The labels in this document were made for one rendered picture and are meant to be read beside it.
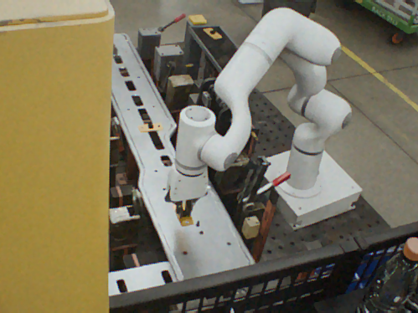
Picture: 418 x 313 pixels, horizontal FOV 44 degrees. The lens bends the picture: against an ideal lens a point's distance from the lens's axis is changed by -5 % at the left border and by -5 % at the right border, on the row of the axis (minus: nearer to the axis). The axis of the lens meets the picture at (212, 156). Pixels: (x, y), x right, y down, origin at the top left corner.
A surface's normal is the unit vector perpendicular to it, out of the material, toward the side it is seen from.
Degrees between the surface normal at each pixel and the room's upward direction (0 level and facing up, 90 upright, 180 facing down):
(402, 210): 0
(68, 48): 90
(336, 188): 5
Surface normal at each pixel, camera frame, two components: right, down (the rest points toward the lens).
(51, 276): 0.36, 0.63
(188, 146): -0.51, 0.48
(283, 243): 0.14, -0.76
